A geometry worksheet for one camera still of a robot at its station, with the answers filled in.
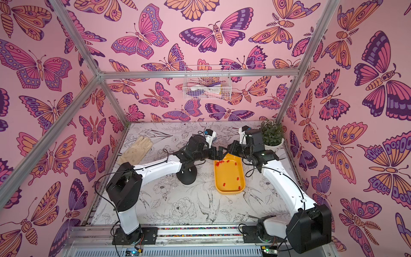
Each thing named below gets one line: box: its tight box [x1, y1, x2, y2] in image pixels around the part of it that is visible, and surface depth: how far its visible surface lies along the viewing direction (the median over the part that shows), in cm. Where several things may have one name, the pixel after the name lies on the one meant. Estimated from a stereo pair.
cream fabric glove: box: [117, 135, 154, 166], surface depth 105 cm
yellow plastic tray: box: [214, 152, 246, 195], surface depth 94 cm
